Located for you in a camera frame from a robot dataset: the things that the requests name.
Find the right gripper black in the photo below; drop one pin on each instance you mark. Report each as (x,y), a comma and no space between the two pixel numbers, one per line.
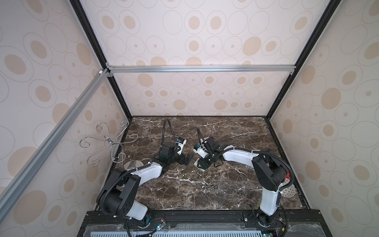
(206,160)

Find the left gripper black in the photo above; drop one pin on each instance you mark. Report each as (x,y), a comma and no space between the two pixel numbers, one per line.
(182,162)

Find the mint green box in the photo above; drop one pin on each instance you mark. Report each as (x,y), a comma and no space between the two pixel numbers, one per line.
(200,164)

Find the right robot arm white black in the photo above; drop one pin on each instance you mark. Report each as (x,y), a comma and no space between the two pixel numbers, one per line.
(273,173)

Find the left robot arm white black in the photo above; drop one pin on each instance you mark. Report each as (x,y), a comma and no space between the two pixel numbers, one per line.
(118,194)

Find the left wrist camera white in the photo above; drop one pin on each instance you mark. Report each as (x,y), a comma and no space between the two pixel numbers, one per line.
(180,143)

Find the silver wire jewelry stand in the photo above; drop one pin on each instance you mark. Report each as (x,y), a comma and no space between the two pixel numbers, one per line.
(114,144)

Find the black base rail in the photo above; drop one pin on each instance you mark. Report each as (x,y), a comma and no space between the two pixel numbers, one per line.
(207,223)

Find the horizontal aluminium rail back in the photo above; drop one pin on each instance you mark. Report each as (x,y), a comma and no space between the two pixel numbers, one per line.
(202,68)

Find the diagonal aluminium rail left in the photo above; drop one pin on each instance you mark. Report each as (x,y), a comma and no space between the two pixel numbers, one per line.
(18,185)

